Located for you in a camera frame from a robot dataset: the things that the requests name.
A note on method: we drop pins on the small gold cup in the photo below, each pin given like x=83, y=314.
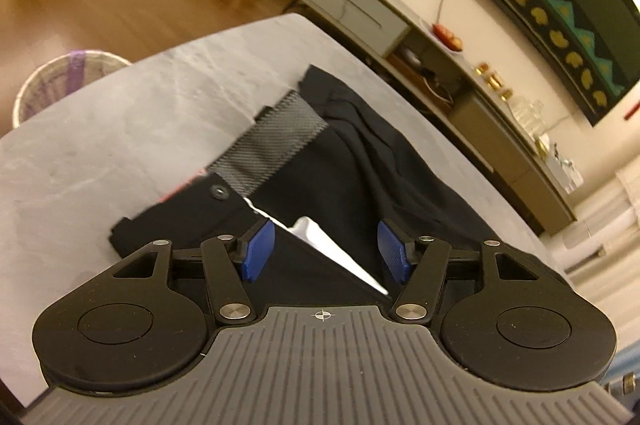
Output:
x=482, y=68
x=506, y=94

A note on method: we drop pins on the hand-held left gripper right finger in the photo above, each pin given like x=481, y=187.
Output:
x=392, y=255

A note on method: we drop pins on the group of clear glasses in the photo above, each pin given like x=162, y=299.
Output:
x=527, y=117

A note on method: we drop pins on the woven waste basket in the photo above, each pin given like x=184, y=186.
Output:
x=60, y=80

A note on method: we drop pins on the gold tissue box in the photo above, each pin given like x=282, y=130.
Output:
x=542, y=144

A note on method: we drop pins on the white storage box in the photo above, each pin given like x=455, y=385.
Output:
x=565, y=172

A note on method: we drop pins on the red fruit plate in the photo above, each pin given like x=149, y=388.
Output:
x=447, y=37

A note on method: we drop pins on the white lace curtain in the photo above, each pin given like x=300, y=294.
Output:
x=610, y=215

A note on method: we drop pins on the red knot ornament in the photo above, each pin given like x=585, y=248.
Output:
x=631, y=112

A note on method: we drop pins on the grey low tv cabinet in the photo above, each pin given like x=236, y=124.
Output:
x=360, y=10

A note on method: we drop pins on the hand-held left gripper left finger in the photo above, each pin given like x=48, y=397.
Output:
x=257, y=252

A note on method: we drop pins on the gold bowl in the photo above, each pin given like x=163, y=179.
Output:
x=495, y=80

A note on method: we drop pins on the black pants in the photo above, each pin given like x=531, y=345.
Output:
x=400, y=165

